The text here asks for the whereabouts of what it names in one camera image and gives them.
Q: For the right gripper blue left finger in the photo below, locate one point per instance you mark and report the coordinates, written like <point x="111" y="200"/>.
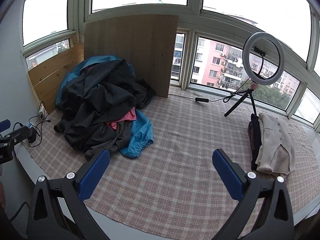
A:
<point x="57" y="209"/>

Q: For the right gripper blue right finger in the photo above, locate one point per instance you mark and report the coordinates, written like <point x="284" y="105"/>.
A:
<point x="275" y="218"/>

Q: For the dark grey skirt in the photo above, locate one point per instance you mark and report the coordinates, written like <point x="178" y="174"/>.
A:
<point x="97" y="104"/>

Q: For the white power strip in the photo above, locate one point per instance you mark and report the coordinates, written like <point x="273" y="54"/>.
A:
<point x="42" y="112"/>

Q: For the beige knit cardigan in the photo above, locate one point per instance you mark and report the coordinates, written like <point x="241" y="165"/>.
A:
<point x="276" y="154"/>

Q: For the pine wood panel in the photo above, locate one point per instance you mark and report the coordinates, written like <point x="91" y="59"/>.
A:
<point x="47" y="77"/>

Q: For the navy folded garment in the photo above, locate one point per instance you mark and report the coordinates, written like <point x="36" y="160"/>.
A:
<point x="254" y="134"/>

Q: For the pink plaid tablecloth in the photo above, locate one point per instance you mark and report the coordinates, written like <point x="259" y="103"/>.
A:
<point x="172" y="189"/>

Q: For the pink garment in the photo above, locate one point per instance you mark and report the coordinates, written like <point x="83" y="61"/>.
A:
<point x="129" y="116"/>

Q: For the brown wooden board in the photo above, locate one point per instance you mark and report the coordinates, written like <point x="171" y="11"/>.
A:
<point x="145" y="41"/>

